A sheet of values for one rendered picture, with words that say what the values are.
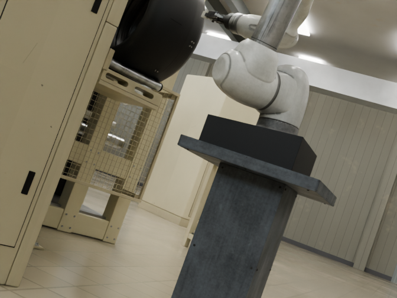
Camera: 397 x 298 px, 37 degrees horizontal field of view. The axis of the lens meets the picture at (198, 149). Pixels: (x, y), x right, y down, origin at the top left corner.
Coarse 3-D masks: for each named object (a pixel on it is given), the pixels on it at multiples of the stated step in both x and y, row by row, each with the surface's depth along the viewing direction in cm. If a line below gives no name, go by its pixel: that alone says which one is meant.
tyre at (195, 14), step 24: (144, 0) 322; (168, 0) 270; (192, 0) 280; (120, 24) 321; (144, 24) 271; (168, 24) 271; (192, 24) 280; (120, 48) 279; (144, 48) 273; (168, 48) 277; (192, 48) 284; (144, 72) 285; (168, 72) 287
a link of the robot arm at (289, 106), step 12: (288, 72) 214; (300, 72) 216; (288, 84) 211; (300, 84) 214; (276, 96) 209; (288, 96) 211; (300, 96) 214; (276, 108) 211; (288, 108) 212; (300, 108) 214; (288, 120) 213; (300, 120) 216
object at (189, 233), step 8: (216, 168) 523; (208, 176) 521; (208, 184) 520; (200, 192) 522; (200, 200) 518; (200, 208) 519; (192, 216) 519; (192, 224) 517; (192, 232) 518; (184, 240) 517
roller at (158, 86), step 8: (112, 64) 272; (120, 64) 274; (120, 72) 277; (128, 72) 278; (136, 72) 281; (136, 80) 284; (144, 80) 285; (152, 80) 288; (152, 88) 290; (160, 88) 292
